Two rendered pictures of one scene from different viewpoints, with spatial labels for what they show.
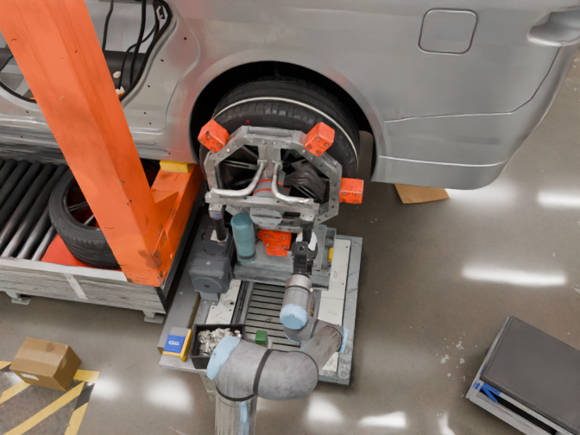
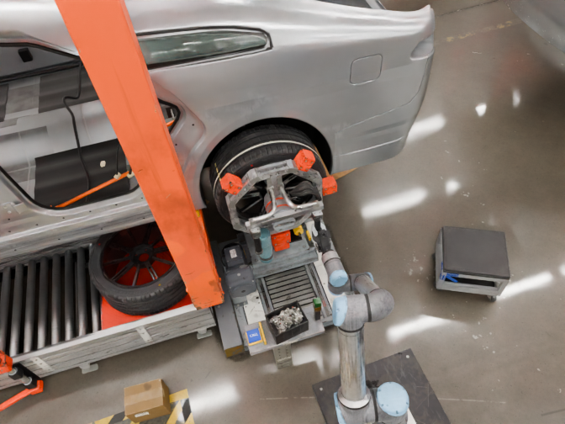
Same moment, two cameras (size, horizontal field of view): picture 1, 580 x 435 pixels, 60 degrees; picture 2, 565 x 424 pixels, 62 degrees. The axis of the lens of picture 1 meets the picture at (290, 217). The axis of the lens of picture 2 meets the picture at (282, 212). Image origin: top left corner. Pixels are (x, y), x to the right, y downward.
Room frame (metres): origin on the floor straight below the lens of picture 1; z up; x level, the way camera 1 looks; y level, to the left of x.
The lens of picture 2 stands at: (-0.16, 0.69, 2.91)
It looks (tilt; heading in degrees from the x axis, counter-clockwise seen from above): 52 degrees down; 337
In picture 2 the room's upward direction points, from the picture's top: 6 degrees counter-clockwise
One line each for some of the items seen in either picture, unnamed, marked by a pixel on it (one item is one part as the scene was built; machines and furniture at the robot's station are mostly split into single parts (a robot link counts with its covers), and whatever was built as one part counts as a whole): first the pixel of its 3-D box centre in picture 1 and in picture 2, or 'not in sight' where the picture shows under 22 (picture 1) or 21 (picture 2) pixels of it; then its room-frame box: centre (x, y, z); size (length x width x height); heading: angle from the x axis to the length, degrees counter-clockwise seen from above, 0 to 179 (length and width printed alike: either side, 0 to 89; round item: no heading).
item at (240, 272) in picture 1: (286, 253); (277, 246); (1.58, 0.03, 0.13); 0.50 x 0.36 x 0.10; 79
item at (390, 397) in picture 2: not in sight; (389, 402); (0.25, 0.07, 0.57); 0.17 x 0.15 x 0.18; 67
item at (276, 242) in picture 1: (279, 231); (278, 232); (1.45, 0.05, 0.48); 0.16 x 0.12 x 0.17; 169
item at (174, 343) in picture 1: (174, 344); (254, 336); (0.91, 0.48, 0.47); 0.07 x 0.07 x 0.02; 79
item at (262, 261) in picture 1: (285, 231); (274, 231); (1.58, 0.03, 0.32); 0.40 x 0.30 x 0.28; 79
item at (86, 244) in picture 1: (121, 205); (145, 261); (1.74, 0.87, 0.39); 0.66 x 0.66 x 0.24
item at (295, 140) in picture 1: (274, 184); (275, 200); (1.42, 0.06, 0.85); 0.54 x 0.07 x 0.54; 79
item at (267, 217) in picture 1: (270, 197); (279, 209); (1.35, 0.07, 0.85); 0.21 x 0.14 x 0.14; 169
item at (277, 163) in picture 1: (292, 177); (297, 191); (1.28, -0.01, 1.03); 0.19 x 0.18 x 0.11; 169
